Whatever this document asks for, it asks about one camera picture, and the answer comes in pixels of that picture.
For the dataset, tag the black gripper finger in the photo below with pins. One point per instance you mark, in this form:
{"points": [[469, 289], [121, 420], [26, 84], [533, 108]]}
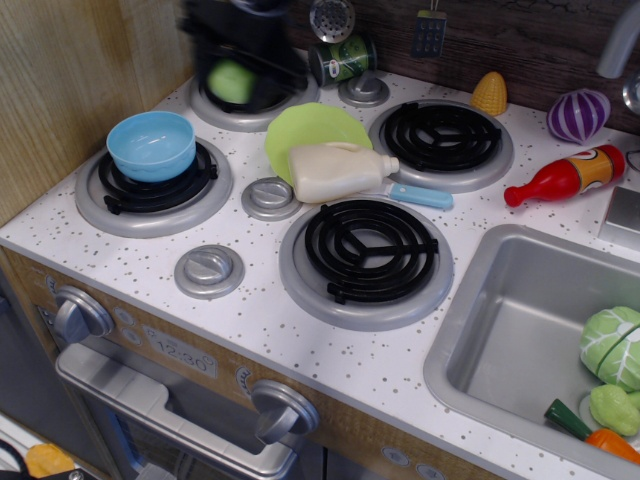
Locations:
{"points": [[205, 67], [278, 77]]}

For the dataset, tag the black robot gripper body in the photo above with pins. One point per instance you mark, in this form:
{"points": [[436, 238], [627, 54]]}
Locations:
{"points": [[250, 30]]}

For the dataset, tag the light blue plastic bowl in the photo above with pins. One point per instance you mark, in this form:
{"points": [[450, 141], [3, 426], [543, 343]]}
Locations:
{"points": [[152, 146]]}

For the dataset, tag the back left stove burner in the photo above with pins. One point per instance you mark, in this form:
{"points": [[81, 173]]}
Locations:
{"points": [[241, 121]]}

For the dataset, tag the stove burner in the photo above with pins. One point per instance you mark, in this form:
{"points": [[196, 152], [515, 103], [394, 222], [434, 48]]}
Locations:
{"points": [[366, 265], [443, 145], [241, 121], [114, 203]]}

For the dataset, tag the green toy food can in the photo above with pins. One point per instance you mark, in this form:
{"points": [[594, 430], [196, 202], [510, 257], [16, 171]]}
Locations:
{"points": [[334, 63]]}

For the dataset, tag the light green plastic plate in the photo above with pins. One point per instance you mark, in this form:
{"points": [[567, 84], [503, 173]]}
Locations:
{"points": [[307, 124]]}

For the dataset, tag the hanging silver strainer ladle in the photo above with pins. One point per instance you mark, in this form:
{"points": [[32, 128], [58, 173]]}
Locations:
{"points": [[332, 21]]}

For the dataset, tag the silver stovetop knob back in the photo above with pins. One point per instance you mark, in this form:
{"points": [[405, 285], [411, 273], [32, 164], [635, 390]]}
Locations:
{"points": [[365, 91]]}

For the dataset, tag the silver stovetop knob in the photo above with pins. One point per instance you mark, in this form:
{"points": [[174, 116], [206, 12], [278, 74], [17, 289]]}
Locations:
{"points": [[365, 91], [209, 272], [270, 199]]}

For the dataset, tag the cream toy milk jug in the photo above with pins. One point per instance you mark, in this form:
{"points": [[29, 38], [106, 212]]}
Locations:
{"points": [[330, 171]]}

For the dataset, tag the silver stovetop knob middle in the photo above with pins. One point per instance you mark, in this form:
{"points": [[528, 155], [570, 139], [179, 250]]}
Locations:
{"points": [[270, 199]]}

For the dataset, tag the hanging silver slotted spatula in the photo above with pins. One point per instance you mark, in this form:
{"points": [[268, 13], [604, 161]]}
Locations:
{"points": [[429, 32]]}

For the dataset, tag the front left stove burner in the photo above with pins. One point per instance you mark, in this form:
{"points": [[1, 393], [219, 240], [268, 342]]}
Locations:
{"points": [[114, 203]]}

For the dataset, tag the back right stove burner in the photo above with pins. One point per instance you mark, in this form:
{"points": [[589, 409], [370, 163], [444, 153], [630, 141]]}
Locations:
{"points": [[443, 145]]}

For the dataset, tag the front right stove burner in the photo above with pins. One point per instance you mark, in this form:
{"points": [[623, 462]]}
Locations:
{"points": [[366, 265]]}

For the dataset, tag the silver stovetop knob front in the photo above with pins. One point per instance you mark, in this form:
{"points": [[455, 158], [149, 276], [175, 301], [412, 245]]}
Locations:
{"points": [[209, 272]]}

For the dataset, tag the yellow toy corn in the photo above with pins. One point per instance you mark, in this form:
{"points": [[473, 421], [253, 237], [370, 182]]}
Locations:
{"points": [[490, 94]]}

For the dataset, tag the left silver oven dial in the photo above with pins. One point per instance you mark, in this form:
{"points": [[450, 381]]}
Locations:
{"points": [[80, 316]]}

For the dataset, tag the silver oven dial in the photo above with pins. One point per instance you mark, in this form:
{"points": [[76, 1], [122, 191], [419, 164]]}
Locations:
{"points": [[282, 411], [80, 316]]}

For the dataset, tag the purple striped toy onion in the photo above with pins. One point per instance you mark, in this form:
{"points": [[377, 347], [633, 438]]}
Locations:
{"points": [[578, 116]]}

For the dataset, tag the red toy ketchup bottle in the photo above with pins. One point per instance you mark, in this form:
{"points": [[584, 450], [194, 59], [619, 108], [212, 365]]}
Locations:
{"points": [[570, 176]]}

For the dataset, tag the right silver oven dial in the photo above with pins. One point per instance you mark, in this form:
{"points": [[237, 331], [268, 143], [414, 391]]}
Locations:
{"points": [[282, 411]]}

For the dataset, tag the silver toy faucet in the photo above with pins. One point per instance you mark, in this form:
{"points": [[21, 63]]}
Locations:
{"points": [[621, 42]]}

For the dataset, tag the silver toy sink basin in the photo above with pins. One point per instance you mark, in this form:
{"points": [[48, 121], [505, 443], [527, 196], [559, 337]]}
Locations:
{"points": [[509, 342]]}

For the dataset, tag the green toy cabbage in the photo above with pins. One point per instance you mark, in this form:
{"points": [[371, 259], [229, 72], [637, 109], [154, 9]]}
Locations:
{"points": [[609, 347]]}

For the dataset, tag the yellow object on floor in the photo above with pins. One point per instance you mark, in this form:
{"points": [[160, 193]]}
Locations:
{"points": [[45, 460]]}

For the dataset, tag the orange toy carrot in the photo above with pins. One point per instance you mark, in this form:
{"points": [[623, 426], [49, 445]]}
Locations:
{"points": [[603, 439]]}

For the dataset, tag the small green toy vegetable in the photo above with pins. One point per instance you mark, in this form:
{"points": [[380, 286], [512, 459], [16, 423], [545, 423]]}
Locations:
{"points": [[614, 408]]}

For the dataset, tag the blue handled toy knife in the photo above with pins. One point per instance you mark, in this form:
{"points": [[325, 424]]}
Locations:
{"points": [[414, 195]]}

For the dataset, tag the silver oven door handle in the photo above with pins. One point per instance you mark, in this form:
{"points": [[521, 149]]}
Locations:
{"points": [[157, 441]]}

